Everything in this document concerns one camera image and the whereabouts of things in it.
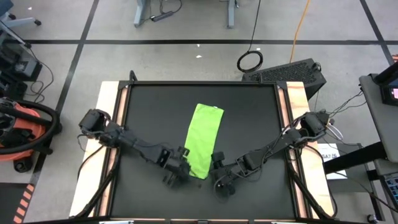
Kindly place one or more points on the green microfiber towel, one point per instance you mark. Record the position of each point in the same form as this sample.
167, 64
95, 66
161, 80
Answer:
203, 137

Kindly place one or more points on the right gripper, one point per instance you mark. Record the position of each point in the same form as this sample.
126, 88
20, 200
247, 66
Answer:
230, 171

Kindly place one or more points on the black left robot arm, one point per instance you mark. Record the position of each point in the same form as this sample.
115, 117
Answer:
140, 144

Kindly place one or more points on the black power strip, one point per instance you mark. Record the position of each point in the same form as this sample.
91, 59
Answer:
161, 16

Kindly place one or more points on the white paper label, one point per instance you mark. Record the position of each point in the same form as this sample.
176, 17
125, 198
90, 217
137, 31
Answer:
332, 168

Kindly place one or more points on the black desk support beam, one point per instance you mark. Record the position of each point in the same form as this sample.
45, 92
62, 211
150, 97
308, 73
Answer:
354, 158

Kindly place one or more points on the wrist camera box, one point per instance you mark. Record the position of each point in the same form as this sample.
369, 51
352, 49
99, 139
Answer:
183, 151
218, 156

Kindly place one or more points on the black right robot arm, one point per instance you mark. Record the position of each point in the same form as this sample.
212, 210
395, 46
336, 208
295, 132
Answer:
280, 143

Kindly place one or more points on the black perforated computer tower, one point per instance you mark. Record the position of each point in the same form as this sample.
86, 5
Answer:
289, 73

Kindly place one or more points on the wooden table side board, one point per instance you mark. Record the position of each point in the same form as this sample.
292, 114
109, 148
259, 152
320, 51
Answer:
102, 93
297, 93

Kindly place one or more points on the office chair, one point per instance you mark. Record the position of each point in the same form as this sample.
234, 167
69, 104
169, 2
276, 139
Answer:
18, 21

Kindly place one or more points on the black screen device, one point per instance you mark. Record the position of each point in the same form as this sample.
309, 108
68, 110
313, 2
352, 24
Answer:
388, 93

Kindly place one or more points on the grey side desk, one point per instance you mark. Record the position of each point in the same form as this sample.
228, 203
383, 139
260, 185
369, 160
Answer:
379, 118

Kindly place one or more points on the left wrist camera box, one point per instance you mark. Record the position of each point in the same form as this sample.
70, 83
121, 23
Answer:
183, 151

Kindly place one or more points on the black equipment case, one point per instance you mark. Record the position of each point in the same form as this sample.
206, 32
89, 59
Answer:
18, 65

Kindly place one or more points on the orange vacuum cleaner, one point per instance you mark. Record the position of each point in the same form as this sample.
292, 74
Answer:
21, 124

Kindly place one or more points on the keyboard with blue keys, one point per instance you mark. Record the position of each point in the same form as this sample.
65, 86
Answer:
392, 189

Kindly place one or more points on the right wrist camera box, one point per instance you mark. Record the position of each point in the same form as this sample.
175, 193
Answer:
218, 156

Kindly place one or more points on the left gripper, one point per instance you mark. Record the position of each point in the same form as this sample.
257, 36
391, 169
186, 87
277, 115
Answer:
178, 168

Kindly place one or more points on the grey desk leg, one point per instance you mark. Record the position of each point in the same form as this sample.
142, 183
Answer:
140, 15
230, 15

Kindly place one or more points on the black diagonal frame strut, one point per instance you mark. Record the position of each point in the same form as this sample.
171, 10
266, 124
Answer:
96, 193
308, 193

